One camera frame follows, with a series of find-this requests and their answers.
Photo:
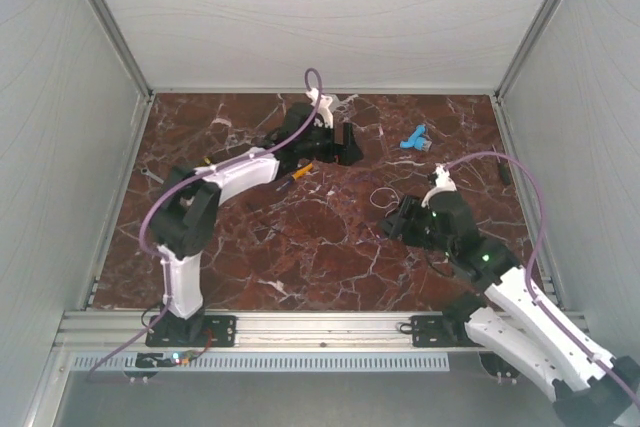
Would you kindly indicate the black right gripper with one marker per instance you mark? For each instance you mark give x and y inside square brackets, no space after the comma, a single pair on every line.
[396,222]

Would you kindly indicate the aluminium front rail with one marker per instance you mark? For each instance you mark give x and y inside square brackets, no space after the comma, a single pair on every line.
[256,331]

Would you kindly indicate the small grey wrench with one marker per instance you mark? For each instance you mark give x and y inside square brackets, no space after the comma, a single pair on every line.
[146,172]

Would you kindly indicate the grey slotted cable duct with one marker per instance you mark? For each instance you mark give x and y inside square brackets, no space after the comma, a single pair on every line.
[282,362]

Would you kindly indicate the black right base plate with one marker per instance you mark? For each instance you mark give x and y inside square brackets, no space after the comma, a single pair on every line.
[429,331]

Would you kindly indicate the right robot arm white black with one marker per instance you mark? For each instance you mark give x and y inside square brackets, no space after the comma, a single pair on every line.
[509,315]

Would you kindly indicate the dark screwdriver right edge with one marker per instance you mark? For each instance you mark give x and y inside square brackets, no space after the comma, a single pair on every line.
[503,171]

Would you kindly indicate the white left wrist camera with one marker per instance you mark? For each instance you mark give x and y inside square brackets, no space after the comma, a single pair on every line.
[327,105]

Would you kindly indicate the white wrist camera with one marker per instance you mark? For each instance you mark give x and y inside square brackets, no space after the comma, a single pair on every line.
[327,105]
[441,181]

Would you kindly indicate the aluminium corner post left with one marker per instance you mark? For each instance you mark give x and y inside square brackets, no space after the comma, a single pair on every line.
[116,37]

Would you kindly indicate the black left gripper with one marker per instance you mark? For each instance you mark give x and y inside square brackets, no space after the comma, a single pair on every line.
[347,155]

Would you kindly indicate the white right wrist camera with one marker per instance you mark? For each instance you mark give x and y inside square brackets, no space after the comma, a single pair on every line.
[441,181]

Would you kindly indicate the blue plastic connector piece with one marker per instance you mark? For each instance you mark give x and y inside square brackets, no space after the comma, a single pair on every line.
[418,140]

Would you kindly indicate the orange handled screwdriver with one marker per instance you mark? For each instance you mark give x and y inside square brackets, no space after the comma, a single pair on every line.
[291,179]

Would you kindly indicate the aluminium corner post right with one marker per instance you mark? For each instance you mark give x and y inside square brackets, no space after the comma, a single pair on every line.
[532,35]

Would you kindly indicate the aluminium corner post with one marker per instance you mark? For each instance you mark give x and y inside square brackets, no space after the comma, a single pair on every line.
[532,35]
[116,37]

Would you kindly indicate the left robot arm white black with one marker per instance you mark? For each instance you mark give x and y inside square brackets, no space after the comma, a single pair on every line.
[183,225]

